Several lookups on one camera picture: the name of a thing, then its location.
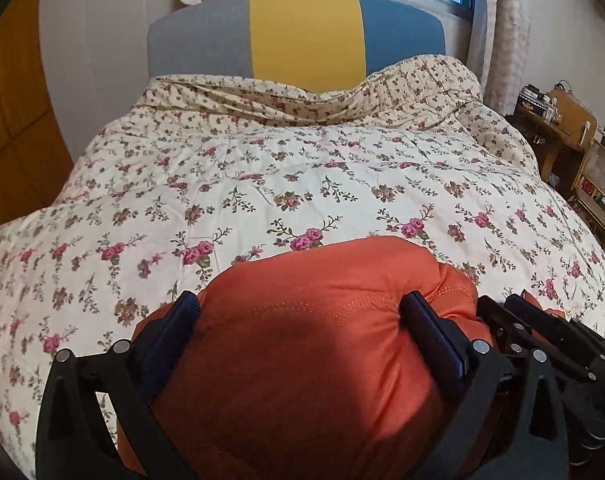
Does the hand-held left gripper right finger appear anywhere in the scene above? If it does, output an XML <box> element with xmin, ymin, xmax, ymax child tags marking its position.
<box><xmin>399</xmin><ymin>291</ymin><xmax>570</xmax><ymax>480</ymax></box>

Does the floral quilt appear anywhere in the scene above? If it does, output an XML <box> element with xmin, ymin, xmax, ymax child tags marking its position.
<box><xmin>0</xmin><ymin>54</ymin><xmax>605</xmax><ymax>480</ymax></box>

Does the rattan back chair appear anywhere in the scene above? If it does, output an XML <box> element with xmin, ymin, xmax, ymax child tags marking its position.
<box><xmin>571</xmin><ymin>137</ymin><xmax>605</xmax><ymax>241</ymax></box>

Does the wooden desk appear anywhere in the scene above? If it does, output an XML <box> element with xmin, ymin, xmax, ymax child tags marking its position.
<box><xmin>507</xmin><ymin>87</ymin><xmax>599</xmax><ymax>186</ymax></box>

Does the long patterned curtain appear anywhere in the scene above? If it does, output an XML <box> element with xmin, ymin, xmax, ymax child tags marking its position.
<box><xmin>469</xmin><ymin>0</ymin><xmax>533</xmax><ymax>118</ymax></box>

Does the small dark box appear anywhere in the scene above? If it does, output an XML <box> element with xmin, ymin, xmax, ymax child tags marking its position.
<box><xmin>519</xmin><ymin>86</ymin><xmax>558</xmax><ymax>120</ymax></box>

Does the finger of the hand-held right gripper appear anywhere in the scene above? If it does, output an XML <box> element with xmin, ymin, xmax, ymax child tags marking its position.
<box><xmin>505</xmin><ymin>293</ymin><xmax>605</xmax><ymax>386</ymax></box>
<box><xmin>476</xmin><ymin>295</ymin><xmax>538</xmax><ymax>361</ymax></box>

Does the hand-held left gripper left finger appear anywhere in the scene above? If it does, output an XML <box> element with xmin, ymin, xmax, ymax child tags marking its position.
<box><xmin>35</xmin><ymin>290</ymin><xmax>203</xmax><ymax>480</ymax></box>

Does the grey yellow blue headboard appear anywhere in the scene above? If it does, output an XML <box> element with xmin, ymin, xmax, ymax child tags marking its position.
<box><xmin>147</xmin><ymin>0</ymin><xmax>447</xmax><ymax>93</ymax></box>

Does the orange padded jacket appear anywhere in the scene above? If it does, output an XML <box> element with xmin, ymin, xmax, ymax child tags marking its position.
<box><xmin>115</xmin><ymin>236</ymin><xmax>568</xmax><ymax>480</ymax></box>

